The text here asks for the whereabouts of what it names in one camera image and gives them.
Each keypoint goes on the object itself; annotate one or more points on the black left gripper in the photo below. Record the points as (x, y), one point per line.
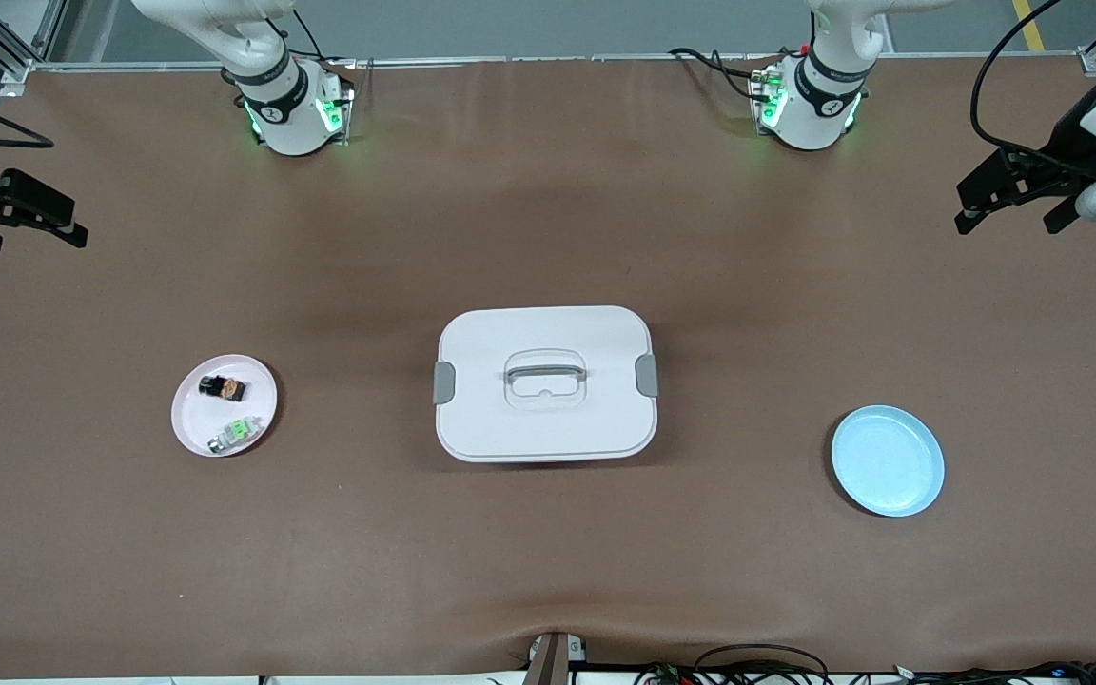
(1058, 149)

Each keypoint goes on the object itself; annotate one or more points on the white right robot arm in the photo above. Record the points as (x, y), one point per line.
(286, 124)

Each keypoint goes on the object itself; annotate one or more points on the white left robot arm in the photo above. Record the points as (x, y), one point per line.
(819, 114)

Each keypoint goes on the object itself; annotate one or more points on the white lidded storage box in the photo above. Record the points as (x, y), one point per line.
(548, 428)

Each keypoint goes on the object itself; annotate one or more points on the pink round plate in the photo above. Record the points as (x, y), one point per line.
(201, 419)

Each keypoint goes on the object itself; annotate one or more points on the light blue round plate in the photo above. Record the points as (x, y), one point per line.
(890, 466)

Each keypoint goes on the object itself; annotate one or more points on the brown table cover mat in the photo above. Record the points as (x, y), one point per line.
(548, 190)

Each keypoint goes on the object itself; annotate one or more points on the green white push-button switch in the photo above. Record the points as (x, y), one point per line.
(239, 431)

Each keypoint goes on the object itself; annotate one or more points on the camera mount post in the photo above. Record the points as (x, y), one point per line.
(548, 666)

